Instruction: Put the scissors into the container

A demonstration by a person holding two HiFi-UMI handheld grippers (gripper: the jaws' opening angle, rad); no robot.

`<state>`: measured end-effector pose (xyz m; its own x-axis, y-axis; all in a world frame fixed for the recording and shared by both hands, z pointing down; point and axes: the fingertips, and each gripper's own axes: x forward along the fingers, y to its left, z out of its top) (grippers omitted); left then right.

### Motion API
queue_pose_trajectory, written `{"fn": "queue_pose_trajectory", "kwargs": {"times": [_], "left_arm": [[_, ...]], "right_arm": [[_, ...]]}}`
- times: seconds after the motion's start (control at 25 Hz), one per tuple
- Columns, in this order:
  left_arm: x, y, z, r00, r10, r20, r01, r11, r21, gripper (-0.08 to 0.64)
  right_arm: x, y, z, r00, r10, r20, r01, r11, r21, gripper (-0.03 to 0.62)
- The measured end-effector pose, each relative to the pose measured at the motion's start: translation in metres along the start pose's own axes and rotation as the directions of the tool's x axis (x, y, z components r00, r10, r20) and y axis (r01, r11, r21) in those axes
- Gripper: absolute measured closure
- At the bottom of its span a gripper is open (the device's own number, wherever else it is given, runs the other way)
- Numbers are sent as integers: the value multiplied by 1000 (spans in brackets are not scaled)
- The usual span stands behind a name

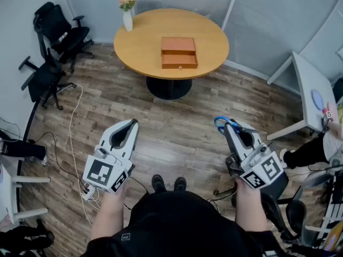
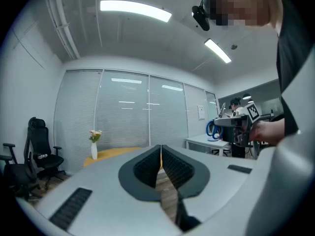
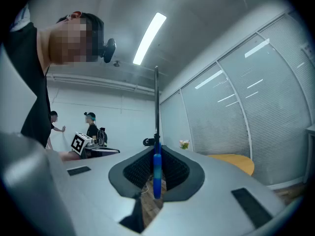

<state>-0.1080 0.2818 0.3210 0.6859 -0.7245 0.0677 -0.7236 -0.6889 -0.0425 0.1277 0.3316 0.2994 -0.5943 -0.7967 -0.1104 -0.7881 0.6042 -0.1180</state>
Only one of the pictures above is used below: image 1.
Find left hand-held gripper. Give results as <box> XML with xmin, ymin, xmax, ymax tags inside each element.
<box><xmin>82</xmin><ymin>118</ymin><xmax>139</xmax><ymax>195</ymax></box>

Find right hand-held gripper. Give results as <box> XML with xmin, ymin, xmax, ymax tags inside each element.
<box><xmin>223</xmin><ymin>119</ymin><xmax>289</xmax><ymax>198</ymax></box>

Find blue-handled scissors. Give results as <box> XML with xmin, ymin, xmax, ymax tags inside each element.
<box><xmin>213</xmin><ymin>116</ymin><xmax>267</xmax><ymax>137</ymax></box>

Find orange wooden drawer box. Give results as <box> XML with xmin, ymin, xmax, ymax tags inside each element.
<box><xmin>160</xmin><ymin>36</ymin><xmax>199</xmax><ymax>70</ymax></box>

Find person's right forearm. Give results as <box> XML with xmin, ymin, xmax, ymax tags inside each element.
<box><xmin>234</xmin><ymin>177</ymin><xmax>269</xmax><ymax>233</ymax></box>

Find person's left forearm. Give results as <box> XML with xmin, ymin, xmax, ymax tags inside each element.
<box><xmin>90</xmin><ymin>185</ymin><xmax>128</xmax><ymax>241</ymax></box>

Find person's black left shoe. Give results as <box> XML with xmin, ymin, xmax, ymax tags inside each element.
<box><xmin>151</xmin><ymin>174</ymin><xmax>167</xmax><ymax>194</ymax></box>

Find person's black shoe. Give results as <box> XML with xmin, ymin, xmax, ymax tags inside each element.
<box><xmin>151</xmin><ymin>174</ymin><xmax>167</xmax><ymax>194</ymax></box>
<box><xmin>174</xmin><ymin>177</ymin><xmax>188</xmax><ymax>192</ymax></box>

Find white power strip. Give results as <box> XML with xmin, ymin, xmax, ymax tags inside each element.
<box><xmin>80</xmin><ymin>182</ymin><xmax>100</xmax><ymax>202</ymax></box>

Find person's black right shoe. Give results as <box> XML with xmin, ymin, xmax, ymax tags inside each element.
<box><xmin>174</xmin><ymin>177</ymin><xmax>188</xmax><ymax>192</ymax></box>

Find light blue round disc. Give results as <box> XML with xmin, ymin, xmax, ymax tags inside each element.
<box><xmin>311</xmin><ymin>89</ymin><xmax>326</xmax><ymax>111</ymax></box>

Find white desk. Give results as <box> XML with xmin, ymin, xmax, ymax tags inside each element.
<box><xmin>266</xmin><ymin>50</ymin><xmax>339</xmax><ymax>141</ymax></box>
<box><xmin>0</xmin><ymin>154</ymin><xmax>51</xmax><ymax>224</ymax></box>

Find pink round disc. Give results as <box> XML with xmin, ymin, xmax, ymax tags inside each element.
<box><xmin>327</xmin><ymin>102</ymin><xmax>339</xmax><ymax>118</ymax></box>

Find black office chair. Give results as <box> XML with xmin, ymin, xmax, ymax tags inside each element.
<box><xmin>18</xmin><ymin>48</ymin><xmax>78</xmax><ymax>111</ymax></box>
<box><xmin>33</xmin><ymin>1</ymin><xmax>95</xmax><ymax>74</ymax></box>

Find person's black clothing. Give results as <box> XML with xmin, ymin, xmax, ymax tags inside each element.
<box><xmin>79</xmin><ymin>190</ymin><xmax>285</xmax><ymax>257</ymax></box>

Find white metal rack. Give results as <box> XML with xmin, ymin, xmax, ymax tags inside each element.
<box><xmin>304</xmin><ymin>175</ymin><xmax>343</xmax><ymax>242</ymax></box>

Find white ceramic vase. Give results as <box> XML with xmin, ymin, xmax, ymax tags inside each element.
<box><xmin>122</xmin><ymin>9</ymin><xmax>134</xmax><ymax>32</ymax></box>

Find pink and yellow flower bouquet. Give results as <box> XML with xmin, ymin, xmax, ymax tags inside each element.
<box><xmin>117</xmin><ymin>0</ymin><xmax>139</xmax><ymax>12</ymax></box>

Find long white cable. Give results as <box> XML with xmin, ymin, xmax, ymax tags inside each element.
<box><xmin>69</xmin><ymin>83</ymin><xmax>94</xmax><ymax>226</ymax></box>

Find thin black cable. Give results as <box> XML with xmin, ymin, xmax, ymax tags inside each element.
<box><xmin>28</xmin><ymin>131</ymin><xmax>90</xmax><ymax>193</ymax></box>

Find black table pedestal base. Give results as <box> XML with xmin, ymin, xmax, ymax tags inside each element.
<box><xmin>146</xmin><ymin>76</ymin><xmax>193</xmax><ymax>101</ymax></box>

